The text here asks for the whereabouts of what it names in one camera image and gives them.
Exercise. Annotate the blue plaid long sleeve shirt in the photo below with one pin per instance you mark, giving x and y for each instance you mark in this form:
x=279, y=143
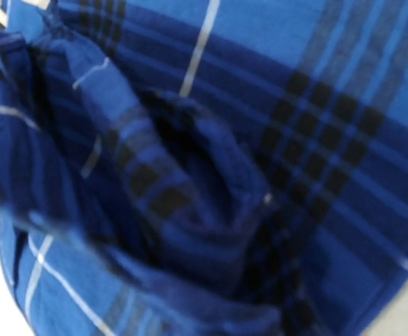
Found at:
x=203, y=167

